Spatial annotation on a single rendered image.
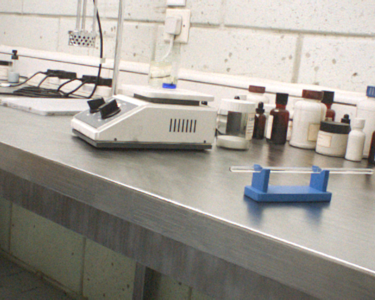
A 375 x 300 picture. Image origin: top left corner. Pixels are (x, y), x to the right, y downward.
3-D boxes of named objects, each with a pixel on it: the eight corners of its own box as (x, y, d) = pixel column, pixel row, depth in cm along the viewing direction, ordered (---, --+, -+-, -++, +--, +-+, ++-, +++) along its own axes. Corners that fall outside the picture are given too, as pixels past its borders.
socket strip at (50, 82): (107, 102, 146) (108, 86, 145) (26, 84, 171) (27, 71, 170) (122, 102, 150) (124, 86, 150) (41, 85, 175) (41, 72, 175)
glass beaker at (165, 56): (182, 93, 89) (187, 43, 88) (173, 94, 84) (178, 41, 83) (147, 88, 90) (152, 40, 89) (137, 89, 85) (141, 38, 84)
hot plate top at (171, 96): (147, 97, 79) (148, 91, 79) (118, 88, 89) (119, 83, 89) (216, 102, 85) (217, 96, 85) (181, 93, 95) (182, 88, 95)
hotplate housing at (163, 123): (94, 150, 76) (99, 93, 75) (69, 133, 87) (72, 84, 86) (225, 152, 87) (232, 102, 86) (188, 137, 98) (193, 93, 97)
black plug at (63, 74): (59, 78, 157) (59, 71, 156) (50, 77, 160) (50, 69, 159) (78, 80, 162) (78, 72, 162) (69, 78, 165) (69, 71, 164)
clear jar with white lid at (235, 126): (213, 147, 90) (219, 99, 89) (216, 142, 96) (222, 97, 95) (249, 152, 89) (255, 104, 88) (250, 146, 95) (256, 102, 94)
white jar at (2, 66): (-1, 78, 186) (0, 59, 185) (15, 80, 185) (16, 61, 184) (-11, 78, 180) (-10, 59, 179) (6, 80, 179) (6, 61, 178)
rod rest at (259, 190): (258, 202, 57) (262, 169, 57) (242, 194, 60) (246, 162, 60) (332, 201, 62) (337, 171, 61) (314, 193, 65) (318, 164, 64)
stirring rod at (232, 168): (231, 166, 57) (375, 169, 65) (228, 165, 57) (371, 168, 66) (230, 172, 57) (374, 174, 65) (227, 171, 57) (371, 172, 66)
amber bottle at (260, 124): (265, 138, 108) (270, 102, 106) (261, 140, 105) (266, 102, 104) (251, 136, 109) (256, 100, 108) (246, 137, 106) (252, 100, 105)
